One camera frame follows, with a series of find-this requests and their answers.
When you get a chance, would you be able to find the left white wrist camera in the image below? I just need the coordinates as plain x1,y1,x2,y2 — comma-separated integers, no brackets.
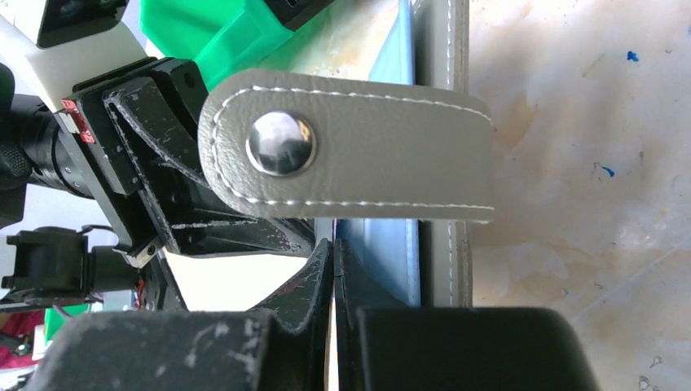
1,1,147,112

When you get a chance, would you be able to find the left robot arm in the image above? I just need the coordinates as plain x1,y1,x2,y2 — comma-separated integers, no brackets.
1,57,315,312

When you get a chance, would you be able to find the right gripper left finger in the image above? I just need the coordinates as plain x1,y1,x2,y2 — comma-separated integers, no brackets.
250,239,334,390

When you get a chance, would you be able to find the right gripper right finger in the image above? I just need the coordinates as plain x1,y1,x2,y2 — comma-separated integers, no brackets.
333,239,407,391

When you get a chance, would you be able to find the green plastic bin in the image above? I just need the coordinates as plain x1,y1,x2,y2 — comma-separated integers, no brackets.
139,0,296,90

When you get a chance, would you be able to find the black plastic bin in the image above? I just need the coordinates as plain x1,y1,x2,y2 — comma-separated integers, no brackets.
264,0,333,32

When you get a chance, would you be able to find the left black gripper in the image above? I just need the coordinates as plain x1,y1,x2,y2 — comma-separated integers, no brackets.
1,58,315,258

